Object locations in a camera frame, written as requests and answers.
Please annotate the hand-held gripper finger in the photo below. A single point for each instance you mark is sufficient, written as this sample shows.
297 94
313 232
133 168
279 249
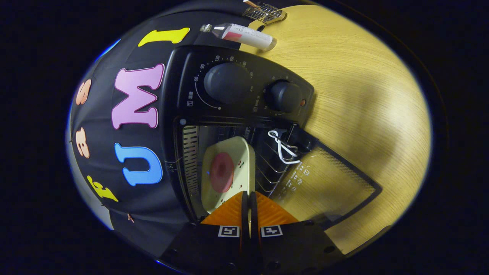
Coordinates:
254 214
245 214

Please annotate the pink round meat slice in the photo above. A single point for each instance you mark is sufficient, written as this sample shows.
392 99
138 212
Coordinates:
221 172

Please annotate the cream square plate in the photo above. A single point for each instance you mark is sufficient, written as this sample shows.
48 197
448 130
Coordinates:
237 152

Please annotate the black toaster oven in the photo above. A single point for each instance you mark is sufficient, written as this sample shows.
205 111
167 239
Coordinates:
229 84

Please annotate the clear bottle with pink label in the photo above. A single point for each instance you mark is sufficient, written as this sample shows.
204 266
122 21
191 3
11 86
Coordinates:
248 36

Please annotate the small tan stick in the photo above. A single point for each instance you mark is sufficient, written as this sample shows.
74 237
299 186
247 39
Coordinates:
252 4

